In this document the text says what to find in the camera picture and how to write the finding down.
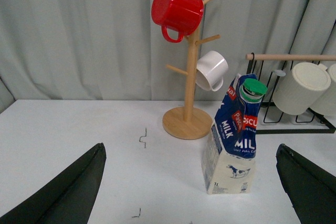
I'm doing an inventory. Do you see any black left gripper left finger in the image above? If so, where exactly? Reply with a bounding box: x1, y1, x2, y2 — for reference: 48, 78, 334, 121
1, 143, 107, 223

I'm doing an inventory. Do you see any blue Pascual milk carton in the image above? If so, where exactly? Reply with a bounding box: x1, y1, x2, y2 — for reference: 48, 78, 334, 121
202, 73, 267, 194

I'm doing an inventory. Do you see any cream ribbed cup right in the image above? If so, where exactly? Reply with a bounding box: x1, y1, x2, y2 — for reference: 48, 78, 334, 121
310, 64, 336, 116

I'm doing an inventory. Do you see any cream ribbed cup left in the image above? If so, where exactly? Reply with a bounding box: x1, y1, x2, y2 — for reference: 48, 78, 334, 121
272, 62, 331, 115

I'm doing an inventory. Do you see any wooden mug tree stand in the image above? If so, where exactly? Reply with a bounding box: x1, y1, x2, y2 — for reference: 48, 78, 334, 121
162, 0, 220, 140

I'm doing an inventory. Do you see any black wire cup rack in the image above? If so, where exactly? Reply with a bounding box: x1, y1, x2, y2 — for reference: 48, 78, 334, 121
246, 53, 335, 134

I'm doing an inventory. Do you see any white mug on tree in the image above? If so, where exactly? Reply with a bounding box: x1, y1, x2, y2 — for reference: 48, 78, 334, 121
195, 50, 228, 92

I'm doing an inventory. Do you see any red plastic mug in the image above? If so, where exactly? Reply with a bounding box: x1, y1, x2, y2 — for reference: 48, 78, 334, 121
151, 0, 204, 43

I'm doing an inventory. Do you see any cream ribbed cup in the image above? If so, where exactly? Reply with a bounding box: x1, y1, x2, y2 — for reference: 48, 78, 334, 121
272, 62, 331, 115
310, 64, 336, 116

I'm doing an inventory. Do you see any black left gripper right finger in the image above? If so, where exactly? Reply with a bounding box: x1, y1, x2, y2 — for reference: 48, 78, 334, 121
276, 144, 335, 223

